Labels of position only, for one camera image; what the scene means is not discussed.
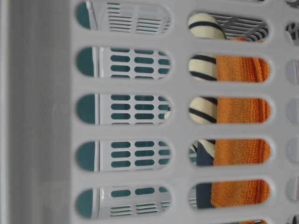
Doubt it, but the white plastic shopping basket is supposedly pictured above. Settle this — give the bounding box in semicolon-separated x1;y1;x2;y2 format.
0;0;299;224

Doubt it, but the cream navy striped cloth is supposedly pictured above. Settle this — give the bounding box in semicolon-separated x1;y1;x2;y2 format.
188;13;226;209

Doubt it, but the orange knitted cloth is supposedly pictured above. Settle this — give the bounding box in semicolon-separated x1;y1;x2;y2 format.
211;36;271;224

